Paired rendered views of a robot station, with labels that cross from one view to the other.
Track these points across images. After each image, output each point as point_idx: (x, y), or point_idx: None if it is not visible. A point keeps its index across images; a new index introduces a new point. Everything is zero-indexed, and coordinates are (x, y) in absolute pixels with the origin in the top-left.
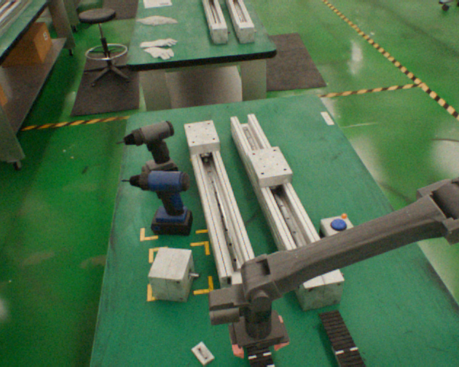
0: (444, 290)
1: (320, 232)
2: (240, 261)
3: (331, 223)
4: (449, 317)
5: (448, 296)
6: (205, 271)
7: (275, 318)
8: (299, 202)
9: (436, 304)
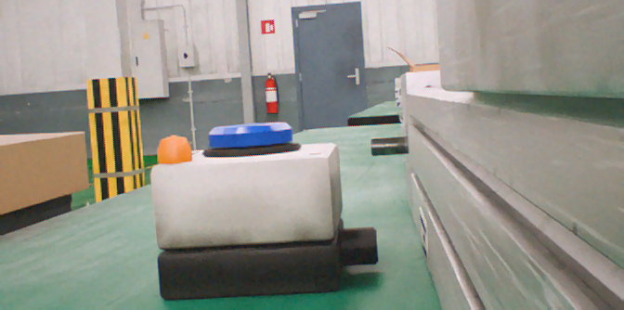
0: (56, 220)
1: (339, 258)
2: None
3: (284, 146)
4: (128, 204)
5: (70, 215)
6: None
7: None
8: (439, 90)
9: (125, 210)
